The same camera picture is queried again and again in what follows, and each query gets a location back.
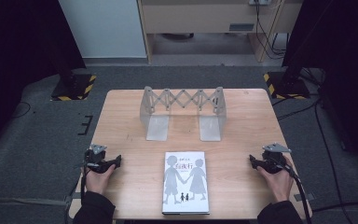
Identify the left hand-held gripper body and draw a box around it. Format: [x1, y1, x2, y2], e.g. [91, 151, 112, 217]
[85, 143, 109, 174]

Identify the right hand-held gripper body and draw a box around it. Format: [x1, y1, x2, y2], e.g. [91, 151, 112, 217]
[260, 142, 293, 175]

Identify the white grey hardcover book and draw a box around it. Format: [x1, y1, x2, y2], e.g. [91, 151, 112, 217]
[161, 151, 211, 217]

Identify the expandable grey metal book rack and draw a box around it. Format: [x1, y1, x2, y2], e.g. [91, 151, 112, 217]
[139, 86, 227, 143]

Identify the person's left hand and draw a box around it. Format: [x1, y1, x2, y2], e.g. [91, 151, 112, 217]
[83, 163, 117, 196]

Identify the person's right hand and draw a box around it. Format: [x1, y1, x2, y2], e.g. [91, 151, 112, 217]
[256, 155, 295, 203]

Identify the black tape floor mark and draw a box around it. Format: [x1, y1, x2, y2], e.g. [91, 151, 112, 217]
[76, 115, 94, 136]

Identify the metal stand with striped base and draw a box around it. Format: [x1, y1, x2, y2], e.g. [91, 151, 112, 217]
[50, 66, 98, 102]
[263, 62, 311, 101]

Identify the white cabinet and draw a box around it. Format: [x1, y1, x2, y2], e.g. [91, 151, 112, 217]
[58, 0, 148, 60]

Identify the black curtain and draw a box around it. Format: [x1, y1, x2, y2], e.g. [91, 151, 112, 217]
[0, 0, 87, 157]
[282, 0, 358, 176]

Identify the light wooden desk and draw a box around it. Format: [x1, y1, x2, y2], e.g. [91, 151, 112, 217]
[136, 0, 304, 65]

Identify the white power strip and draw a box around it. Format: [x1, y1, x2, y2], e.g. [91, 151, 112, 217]
[248, 0, 273, 7]

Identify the left hand-held gripper cable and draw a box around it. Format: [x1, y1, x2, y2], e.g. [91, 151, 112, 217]
[74, 152, 90, 207]

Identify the hand-held gripper cable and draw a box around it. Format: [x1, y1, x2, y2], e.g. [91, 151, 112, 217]
[274, 158, 313, 224]
[74, 152, 90, 207]

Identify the right hand-held gripper cable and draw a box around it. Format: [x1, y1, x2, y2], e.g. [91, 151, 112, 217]
[274, 158, 313, 224]

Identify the short black floor cable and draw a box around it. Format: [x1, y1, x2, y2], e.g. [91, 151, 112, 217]
[276, 98, 321, 121]

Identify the long black floor cable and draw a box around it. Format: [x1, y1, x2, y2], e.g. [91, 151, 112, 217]
[313, 99, 355, 224]

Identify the thin looped black floor cable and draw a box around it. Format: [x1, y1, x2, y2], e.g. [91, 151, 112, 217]
[7, 101, 32, 120]

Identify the bundle of hanging black cables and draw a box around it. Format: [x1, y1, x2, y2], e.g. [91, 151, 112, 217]
[254, 0, 289, 61]

